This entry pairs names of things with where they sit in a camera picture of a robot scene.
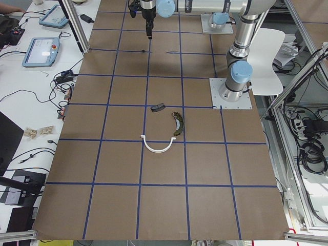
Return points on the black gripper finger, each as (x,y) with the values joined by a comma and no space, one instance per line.
(148,28)

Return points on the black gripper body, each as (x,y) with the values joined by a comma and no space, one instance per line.
(148,14)

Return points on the black power adapter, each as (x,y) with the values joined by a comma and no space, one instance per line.
(86,18)

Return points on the far blue teach pendant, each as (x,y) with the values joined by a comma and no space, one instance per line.
(54,18)

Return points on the blue teach pendant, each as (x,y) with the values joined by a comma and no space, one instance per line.
(54,18)
(42,52)

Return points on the olive green brake shoe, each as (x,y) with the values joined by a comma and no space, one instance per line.
(180,123)

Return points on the near blue teach pendant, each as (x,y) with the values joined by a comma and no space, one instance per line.
(42,52)

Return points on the white plastic chair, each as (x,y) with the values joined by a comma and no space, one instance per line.
(263,50)

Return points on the white curved plastic clamp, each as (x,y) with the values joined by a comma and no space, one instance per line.
(157,147)

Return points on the brown paper table cover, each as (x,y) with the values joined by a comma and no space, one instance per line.
(216,181)

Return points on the aluminium frame post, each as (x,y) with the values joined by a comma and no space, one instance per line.
(75,25)

